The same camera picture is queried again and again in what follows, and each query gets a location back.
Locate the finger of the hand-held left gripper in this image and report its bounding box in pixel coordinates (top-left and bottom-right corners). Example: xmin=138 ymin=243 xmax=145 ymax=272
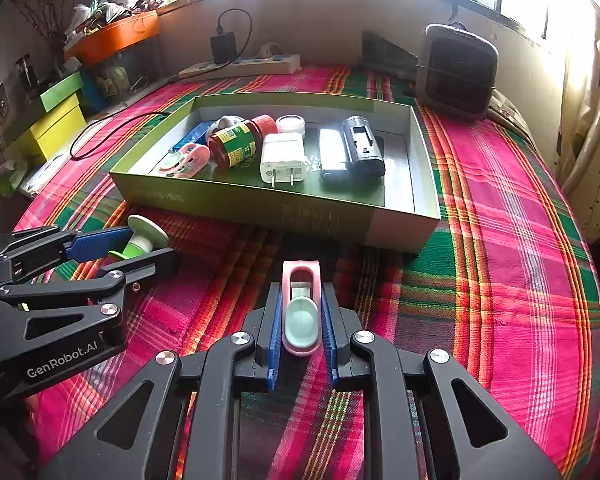
xmin=0 ymin=226 xmax=134 ymax=273
xmin=0 ymin=248 xmax=179 ymax=311

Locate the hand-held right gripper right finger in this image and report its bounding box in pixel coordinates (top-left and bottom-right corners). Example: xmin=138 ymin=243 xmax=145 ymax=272
xmin=321 ymin=282 xmax=563 ymax=480

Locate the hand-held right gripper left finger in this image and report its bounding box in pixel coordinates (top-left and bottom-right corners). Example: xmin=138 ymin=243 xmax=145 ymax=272
xmin=40 ymin=282 xmax=283 ymax=480

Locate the green and white spool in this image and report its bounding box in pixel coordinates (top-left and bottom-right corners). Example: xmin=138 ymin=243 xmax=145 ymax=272
xmin=107 ymin=215 xmax=170 ymax=261

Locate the pink clip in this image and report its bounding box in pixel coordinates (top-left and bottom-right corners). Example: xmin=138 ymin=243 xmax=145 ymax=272
xmin=281 ymin=260 xmax=323 ymax=357
xmin=157 ymin=142 xmax=212 ymax=179

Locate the green cardboard box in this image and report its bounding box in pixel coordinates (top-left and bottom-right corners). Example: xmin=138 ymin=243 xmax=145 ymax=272
xmin=109 ymin=91 xmax=442 ymax=255

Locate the blue usb tester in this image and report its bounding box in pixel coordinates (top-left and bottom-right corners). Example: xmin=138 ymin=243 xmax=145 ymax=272
xmin=170 ymin=121 xmax=216 ymax=156

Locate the red spice jar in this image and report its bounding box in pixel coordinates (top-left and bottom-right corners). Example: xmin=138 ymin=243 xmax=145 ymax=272
xmin=207 ymin=114 xmax=279 ymax=170

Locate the white egg-shaped gadget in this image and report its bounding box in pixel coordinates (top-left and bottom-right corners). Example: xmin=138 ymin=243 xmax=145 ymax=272
xmin=205 ymin=116 xmax=246 ymax=141

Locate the white charger plug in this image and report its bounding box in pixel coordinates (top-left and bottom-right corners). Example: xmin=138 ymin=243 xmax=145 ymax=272
xmin=259 ymin=132 xmax=306 ymax=190

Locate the black power bank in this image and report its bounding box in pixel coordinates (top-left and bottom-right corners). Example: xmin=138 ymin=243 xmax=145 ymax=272
xmin=319 ymin=127 xmax=351 ymax=181

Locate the small white jar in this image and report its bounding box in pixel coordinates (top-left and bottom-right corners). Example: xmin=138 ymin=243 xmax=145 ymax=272
xmin=275 ymin=115 xmax=307 ymax=140

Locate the small black clip device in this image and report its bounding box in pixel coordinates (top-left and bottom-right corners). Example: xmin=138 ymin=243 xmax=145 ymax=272
xmin=342 ymin=115 xmax=386 ymax=178

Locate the yellow box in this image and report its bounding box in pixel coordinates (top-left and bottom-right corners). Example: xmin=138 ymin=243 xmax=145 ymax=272
xmin=17 ymin=95 xmax=87 ymax=161

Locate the blue box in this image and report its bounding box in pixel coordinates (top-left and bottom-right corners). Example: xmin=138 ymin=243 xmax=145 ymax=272
xmin=80 ymin=70 xmax=101 ymax=111

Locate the clear plastic storage bin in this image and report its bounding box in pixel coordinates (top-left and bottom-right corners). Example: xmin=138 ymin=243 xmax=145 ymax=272
xmin=87 ymin=52 xmax=156 ymax=106

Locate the plaid blanket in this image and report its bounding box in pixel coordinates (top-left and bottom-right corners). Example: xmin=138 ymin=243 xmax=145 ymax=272
xmin=12 ymin=62 xmax=600 ymax=480

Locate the orange plastic bin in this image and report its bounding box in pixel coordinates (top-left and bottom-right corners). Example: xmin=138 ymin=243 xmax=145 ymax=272
xmin=62 ymin=10 xmax=160 ymax=65

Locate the white power strip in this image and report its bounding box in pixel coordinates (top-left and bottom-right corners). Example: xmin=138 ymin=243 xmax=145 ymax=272
xmin=179 ymin=54 xmax=302 ymax=80

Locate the black power adapter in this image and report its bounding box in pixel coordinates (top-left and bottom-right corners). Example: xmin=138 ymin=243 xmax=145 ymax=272
xmin=210 ymin=34 xmax=238 ymax=65

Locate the pile of crumpled packaging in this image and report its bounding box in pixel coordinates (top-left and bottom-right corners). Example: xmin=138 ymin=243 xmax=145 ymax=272
xmin=67 ymin=0 xmax=156 ymax=41

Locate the dried twig bunch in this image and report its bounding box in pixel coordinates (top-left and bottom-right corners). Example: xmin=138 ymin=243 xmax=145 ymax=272
xmin=10 ymin=0 xmax=76 ymax=61

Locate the cream patterned curtain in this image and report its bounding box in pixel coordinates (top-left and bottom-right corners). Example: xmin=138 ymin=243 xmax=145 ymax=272
xmin=550 ymin=0 xmax=600 ymax=241

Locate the black charging cable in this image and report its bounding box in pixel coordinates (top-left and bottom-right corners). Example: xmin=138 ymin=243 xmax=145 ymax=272
xmin=70 ymin=8 xmax=253 ymax=161

